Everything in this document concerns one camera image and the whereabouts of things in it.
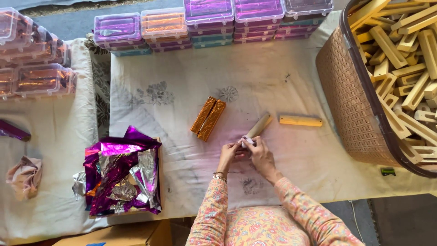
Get heap of slotted wooden blocks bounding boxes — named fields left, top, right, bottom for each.
left=348, top=0, right=437, bottom=165

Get white flower print table cloth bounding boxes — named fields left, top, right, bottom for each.
left=109, top=10, right=437, bottom=221

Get person's floral orange clothing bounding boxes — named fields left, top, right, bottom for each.
left=223, top=206, right=312, bottom=246

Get orange foil wrapped block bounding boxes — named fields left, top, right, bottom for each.
left=197, top=99, right=227, bottom=142
left=190, top=96, right=218, bottom=135

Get person's left hand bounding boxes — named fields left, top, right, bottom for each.
left=216, top=142, right=247, bottom=175

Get pile of clear plastic boxes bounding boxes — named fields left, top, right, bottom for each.
left=0, top=7, right=78, bottom=102

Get crumpled pink cloth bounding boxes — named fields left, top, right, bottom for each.
left=5, top=156, right=43, bottom=201

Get heap of crumpled foil sheets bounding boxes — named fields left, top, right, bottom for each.
left=72, top=125, right=163, bottom=217

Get dark leaf pattern cloth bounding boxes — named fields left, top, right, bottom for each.
left=84, top=32, right=112, bottom=139

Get bare tan wooden block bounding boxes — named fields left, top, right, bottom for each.
left=245, top=113, right=274, bottom=140

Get person's right hand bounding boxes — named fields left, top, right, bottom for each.
left=243, top=136, right=284, bottom=182

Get brown cardboard box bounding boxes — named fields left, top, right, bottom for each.
left=51, top=219, right=173, bottom=246

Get brown woven plastic basket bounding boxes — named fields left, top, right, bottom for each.
left=315, top=0, right=437, bottom=179

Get row of stacked colourful boxes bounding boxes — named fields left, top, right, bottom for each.
left=93, top=0, right=334, bottom=57

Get white tissue paper piece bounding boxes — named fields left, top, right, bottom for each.
left=239, top=135, right=256, bottom=148

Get thin white cable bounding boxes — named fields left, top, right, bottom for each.
left=348, top=200, right=362, bottom=244

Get shallow cardboard tray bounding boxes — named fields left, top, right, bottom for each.
left=89, top=137, right=165, bottom=219

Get plain cream cloth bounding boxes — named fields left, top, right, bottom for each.
left=0, top=38, right=118, bottom=246

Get yellow wooden block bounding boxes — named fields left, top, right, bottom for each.
left=279, top=115, right=323, bottom=128

